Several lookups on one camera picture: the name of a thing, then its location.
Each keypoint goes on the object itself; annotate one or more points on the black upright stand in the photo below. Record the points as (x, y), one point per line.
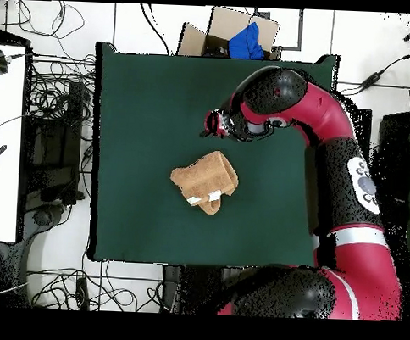
(365, 126)

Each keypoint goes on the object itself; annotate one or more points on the white desk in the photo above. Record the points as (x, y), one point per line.
(4, 134)

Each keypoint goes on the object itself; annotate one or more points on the black power strip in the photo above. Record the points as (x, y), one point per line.
(82, 293)

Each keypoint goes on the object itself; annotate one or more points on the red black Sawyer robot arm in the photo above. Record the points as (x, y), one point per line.
(329, 111)

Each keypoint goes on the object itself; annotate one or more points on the black round floor foot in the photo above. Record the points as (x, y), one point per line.
(43, 217)

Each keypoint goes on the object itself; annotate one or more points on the blue garment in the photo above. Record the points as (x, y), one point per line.
(246, 44)

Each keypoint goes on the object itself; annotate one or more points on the dark green table cloth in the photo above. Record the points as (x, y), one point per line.
(159, 124)

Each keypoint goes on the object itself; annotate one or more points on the tan terry towel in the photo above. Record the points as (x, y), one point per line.
(204, 176)

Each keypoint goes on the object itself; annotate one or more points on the open cardboard box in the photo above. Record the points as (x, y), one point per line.
(228, 23)

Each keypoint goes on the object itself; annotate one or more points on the black equipment rack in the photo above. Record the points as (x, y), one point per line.
(53, 146)

